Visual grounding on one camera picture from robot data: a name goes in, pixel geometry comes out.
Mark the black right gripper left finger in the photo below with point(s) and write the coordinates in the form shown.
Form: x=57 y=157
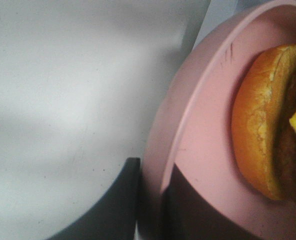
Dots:
x=114 y=216

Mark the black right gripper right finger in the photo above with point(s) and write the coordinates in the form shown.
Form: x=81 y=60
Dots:
x=187 y=216

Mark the pink round plate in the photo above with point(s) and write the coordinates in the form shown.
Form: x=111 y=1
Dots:
x=192 y=128

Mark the toy burger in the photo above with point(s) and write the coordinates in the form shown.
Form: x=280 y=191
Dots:
x=263 y=124

